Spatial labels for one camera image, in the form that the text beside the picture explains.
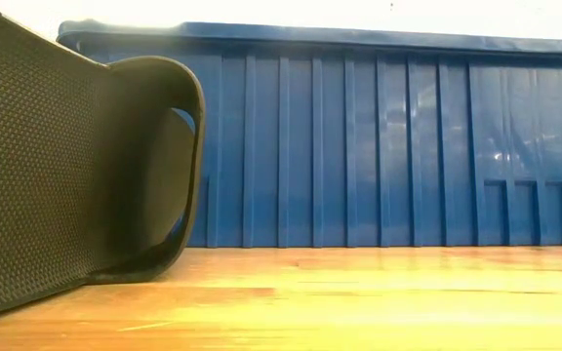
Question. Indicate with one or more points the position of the black rubber slide sandal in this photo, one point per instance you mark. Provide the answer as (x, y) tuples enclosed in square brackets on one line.
[(32, 170)]

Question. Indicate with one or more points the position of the blue ribbed plastic bin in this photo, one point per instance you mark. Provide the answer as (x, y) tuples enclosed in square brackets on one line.
[(359, 146)]

